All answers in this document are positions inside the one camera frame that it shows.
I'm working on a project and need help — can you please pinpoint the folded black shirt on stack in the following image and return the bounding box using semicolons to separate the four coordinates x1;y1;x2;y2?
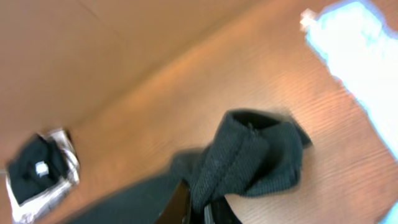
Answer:
7;134;69;205

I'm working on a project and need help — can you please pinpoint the black Sydrogen t-shirt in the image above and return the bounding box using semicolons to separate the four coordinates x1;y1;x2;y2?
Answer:
70;110;311;223

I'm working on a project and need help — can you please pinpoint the light blue t-shirt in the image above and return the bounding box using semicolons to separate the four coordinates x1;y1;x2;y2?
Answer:
300;0;398;224

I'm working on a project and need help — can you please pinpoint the folded beige shirt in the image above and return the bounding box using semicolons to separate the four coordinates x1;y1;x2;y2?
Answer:
6;128;80;223

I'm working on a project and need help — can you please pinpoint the brown cardboard back panel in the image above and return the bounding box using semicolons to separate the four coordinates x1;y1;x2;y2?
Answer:
1;0;249;159

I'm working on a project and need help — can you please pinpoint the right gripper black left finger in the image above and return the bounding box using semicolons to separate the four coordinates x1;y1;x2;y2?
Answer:
155;180;192;224

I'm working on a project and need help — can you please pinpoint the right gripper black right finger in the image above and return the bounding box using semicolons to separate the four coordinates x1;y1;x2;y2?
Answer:
204;197;242;224

